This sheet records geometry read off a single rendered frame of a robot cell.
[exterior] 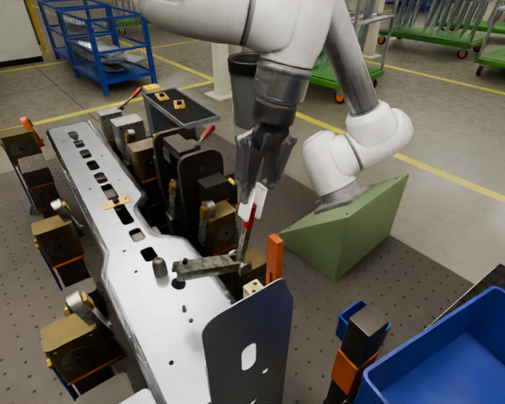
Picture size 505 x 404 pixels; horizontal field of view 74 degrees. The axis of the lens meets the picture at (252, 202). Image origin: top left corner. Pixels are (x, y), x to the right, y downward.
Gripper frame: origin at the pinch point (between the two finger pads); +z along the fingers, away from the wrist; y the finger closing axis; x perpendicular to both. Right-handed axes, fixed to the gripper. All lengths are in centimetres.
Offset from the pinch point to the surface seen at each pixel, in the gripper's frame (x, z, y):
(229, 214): -14.8, 12.9, -6.7
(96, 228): -38, 27, 19
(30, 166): -79, 26, 30
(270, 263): 9.7, 7.8, 0.7
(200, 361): 11.8, 25.5, 13.9
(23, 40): -704, 74, -29
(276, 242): 10.9, 1.7, 2.2
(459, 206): -36, 59, -248
